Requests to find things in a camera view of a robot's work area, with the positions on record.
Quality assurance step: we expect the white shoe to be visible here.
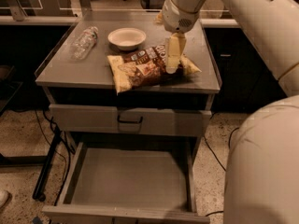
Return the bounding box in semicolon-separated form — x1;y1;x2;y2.
0;189;9;208

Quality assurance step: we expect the black floor cable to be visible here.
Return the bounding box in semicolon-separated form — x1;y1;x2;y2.
203;126;241;217

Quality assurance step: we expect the black drawer handle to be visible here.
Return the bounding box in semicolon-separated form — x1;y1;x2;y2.
117;115;143;124

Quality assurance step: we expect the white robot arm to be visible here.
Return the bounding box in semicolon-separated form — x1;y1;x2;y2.
162;0;299;224

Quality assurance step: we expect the closed top drawer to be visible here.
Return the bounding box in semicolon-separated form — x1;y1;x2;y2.
50;105;211;137

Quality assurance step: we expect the grey drawer cabinet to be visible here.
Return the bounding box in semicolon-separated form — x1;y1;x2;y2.
36;10;221;224

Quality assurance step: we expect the clear plastic water bottle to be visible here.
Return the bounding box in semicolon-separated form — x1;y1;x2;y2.
70;26;98;61

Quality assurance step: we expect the white paper bowl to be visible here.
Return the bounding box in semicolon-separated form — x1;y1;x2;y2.
107;28;147;51

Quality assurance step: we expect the black table leg frame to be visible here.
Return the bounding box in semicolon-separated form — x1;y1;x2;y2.
0;126;62;203

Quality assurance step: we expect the brown chip bag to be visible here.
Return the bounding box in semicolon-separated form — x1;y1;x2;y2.
107;45;200;93

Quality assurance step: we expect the open middle drawer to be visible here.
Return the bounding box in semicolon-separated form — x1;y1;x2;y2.
43;142;210;224

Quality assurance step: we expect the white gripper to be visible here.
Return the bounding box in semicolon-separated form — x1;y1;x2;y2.
154;0;199;74

